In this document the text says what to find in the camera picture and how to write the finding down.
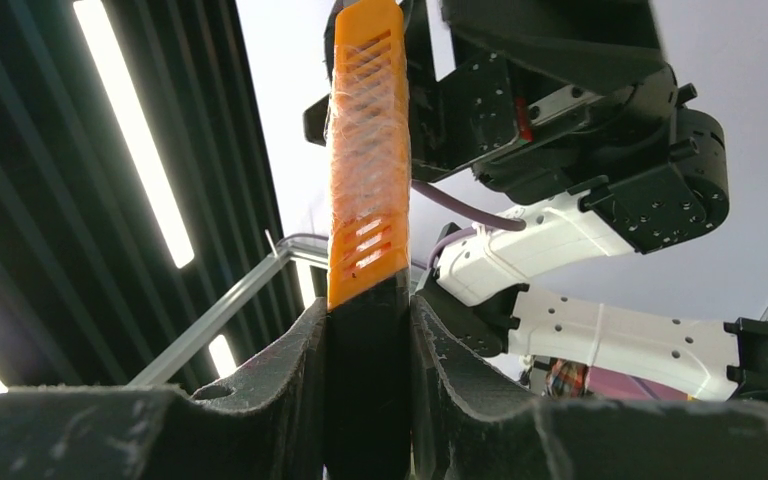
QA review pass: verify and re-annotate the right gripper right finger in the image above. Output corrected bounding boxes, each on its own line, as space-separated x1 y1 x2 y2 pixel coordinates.
410 297 768 479

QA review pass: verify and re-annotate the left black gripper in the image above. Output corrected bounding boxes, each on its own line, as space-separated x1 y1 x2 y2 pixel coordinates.
303 0 680 207

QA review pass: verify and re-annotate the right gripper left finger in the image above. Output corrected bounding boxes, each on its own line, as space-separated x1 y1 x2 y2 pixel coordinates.
0 300 326 479

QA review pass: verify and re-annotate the orange utility knife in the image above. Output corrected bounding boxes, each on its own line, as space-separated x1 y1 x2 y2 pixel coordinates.
325 1 411 479

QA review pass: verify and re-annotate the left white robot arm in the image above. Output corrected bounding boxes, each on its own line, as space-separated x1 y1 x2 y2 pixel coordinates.
397 1 768 315

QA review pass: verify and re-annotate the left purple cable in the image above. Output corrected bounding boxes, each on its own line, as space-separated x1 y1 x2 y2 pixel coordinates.
410 180 528 270

